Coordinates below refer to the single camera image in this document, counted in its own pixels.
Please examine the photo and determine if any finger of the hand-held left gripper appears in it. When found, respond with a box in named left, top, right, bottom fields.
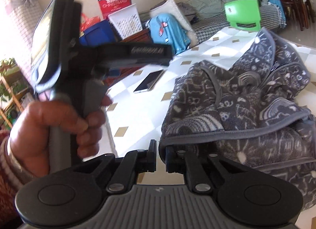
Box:
left=99, top=43, right=173, bottom=70

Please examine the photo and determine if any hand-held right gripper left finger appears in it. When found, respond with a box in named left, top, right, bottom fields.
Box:
left=70, top=140, right=157, bottom=194

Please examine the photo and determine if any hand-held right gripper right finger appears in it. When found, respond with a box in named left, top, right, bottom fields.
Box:
left=166, top=146, right=262, bottom=194

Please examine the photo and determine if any grey doodle print fleece jacket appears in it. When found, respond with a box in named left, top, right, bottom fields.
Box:
left=158, top=27, right=316, bottom=220

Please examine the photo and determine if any person's left forearm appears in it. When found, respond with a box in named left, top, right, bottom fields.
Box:
left=0, top=130, right=35, bottom=229

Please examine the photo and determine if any person's left hand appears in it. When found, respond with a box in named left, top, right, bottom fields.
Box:
left=8, top=94, right=114, bottom=178

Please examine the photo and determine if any wooden cabinet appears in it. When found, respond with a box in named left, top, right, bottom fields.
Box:
left=102, top=28, right=152, bottom=89

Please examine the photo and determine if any smartphone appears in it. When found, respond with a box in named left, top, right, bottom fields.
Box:
left=133, top=69, right=165, bottom=94

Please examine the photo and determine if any white laundry basket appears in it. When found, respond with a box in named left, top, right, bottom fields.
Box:
left=108, top=3, right=144, bottom=40

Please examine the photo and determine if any blue storage bin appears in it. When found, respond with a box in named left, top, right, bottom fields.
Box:
left=79, top=19, right=116, bottom=47

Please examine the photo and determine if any red plastic bag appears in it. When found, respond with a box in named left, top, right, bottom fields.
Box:
left=79, top=13, right=102, bottom=32

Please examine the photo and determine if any light blue cartoon garment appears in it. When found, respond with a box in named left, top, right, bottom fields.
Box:
left=149, top=14, right=192, bottom=55

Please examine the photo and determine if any white pillow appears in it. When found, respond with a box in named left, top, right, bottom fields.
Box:
left=150, top=0, right=193, bottom=32

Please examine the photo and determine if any white quilted cloth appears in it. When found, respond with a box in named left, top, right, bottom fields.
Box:
left=0, top=0, right=45, bottom=76

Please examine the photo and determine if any grey hoodie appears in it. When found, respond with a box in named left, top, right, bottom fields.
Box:
left=176, top=2, right=198, bottom=17

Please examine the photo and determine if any plant on wooden rack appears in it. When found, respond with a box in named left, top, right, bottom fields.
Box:
left=0, top=57, right=30, bottom=128

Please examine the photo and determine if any houndstooth sofa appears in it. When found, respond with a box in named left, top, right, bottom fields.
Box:
left=138, top=3, right=287, bottom=47

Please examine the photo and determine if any pale green blanket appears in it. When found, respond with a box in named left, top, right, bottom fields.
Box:
left=186, top=0, right=240, bottom=20

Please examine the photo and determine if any green plastic chair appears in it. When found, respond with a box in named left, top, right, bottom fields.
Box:
left=224, top=0, right=261, bottom=32

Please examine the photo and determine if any blue backpack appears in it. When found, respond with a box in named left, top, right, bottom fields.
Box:
left=268, top=0, right=287, bottom=28

